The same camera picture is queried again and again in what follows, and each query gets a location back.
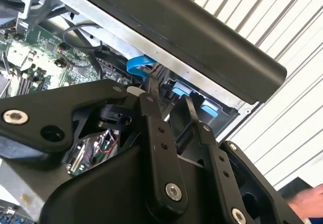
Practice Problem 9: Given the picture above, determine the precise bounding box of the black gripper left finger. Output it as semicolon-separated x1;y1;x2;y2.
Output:
0;73;189;209

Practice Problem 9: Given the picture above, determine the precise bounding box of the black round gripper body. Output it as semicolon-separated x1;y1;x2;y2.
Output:
39;100;224;224

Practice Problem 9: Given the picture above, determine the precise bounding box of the blue disk carrier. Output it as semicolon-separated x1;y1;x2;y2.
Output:
172;81;220;118

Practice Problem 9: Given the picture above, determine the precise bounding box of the blue disk wire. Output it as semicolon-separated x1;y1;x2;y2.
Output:
126;54;156;84

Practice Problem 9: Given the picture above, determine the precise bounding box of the person's hand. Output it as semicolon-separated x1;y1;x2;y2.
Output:
287;183;323;220

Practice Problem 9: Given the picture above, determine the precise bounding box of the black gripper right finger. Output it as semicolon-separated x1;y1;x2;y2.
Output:
185;95;302;224

